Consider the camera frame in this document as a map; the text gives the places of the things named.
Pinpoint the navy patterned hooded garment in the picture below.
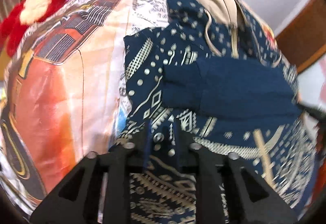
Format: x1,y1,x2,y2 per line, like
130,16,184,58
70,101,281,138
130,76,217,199
120,0,317,223

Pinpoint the wooden door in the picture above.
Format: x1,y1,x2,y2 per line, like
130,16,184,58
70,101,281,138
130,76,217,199
276,0,326,74

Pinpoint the newspaper print bed quilt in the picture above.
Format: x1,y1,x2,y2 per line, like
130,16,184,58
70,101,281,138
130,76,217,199
1,0,168,218

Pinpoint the red plush toy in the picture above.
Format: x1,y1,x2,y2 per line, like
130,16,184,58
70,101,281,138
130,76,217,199
1,0,66,57

